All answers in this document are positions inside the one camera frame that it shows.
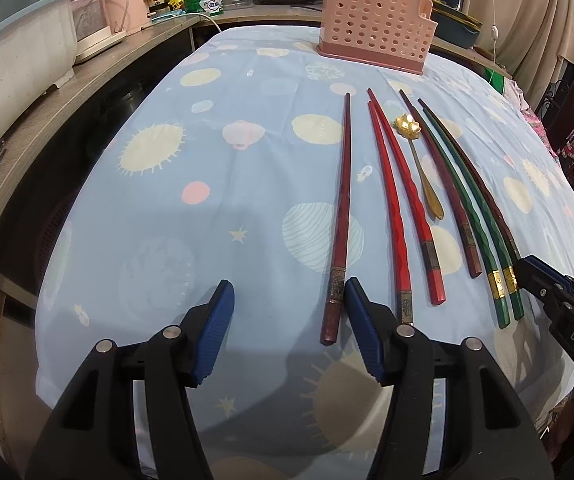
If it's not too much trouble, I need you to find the pink floral cloth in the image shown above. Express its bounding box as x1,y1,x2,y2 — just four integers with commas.
517,91,565,163

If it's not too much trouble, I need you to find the blue printed tablecloth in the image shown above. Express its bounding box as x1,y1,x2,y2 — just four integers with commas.
34,25,574,480

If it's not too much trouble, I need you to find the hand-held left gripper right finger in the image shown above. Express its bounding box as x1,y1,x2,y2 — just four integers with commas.
344,276,555,480

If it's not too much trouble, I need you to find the beige hanging cloth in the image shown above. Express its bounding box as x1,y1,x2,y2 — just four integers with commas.
459,0,574,113

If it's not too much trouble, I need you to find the grey back counter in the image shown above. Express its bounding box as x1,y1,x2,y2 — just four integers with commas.
191,2,328,28

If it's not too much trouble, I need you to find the white blender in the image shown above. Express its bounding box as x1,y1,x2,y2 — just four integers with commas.
68,0,128,65

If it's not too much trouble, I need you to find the wooden side counter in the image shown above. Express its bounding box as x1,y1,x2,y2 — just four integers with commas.
0,14,202,283

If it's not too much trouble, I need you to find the green chopstick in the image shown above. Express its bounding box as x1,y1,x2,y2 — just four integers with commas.
419,98,526,322

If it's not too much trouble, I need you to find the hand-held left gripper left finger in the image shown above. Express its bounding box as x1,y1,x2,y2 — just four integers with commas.
26,279,236,480

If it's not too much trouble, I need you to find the white cable with switch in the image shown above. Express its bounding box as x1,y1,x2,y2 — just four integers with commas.
485,0,502,63

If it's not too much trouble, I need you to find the dark brown chopstick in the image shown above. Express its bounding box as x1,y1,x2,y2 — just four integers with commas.
418,100,512,330

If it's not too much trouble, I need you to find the dark red chopstick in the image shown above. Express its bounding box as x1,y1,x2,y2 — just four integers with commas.
399,89,483,279
320,92,352,346

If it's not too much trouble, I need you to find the blue wipes pack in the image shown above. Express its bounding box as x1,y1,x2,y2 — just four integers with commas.
153,6,188,23

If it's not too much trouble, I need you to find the gold flower spoon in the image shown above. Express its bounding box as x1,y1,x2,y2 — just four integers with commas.
393,114,446,221

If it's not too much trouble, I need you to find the grey-blue plastic tub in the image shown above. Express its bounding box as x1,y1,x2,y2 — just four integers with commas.
0,0,78,111

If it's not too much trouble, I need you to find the white kettle cable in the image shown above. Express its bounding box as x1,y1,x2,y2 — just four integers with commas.
187,10,224,33

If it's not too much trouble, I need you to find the stack of yellow-blue bowls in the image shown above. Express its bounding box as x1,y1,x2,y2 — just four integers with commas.
431,1,484,50

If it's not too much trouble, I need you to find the green plastic bag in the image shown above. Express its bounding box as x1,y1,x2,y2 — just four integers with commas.
486,66,506,97

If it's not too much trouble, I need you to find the bright red chopstick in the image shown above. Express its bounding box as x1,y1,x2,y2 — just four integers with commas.
367,101,414,328
366,88,448,306

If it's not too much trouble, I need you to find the pink perforated utensil basket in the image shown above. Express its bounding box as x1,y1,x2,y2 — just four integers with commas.
316,0,435,77

